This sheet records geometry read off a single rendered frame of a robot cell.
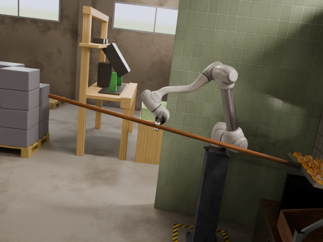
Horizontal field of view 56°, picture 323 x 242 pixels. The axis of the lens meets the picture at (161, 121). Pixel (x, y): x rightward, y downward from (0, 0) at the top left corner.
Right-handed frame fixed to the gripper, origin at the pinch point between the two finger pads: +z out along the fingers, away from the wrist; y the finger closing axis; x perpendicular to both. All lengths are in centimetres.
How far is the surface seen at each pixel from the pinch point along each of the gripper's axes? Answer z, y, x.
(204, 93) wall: -124, -12, -31
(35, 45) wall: -603, 51, 422
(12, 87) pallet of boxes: -200, 62, 229
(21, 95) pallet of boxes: -202, 70, 215
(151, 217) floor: -102, 135, -11
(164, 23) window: -624, -88, 96
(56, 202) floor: -97, 150, 98
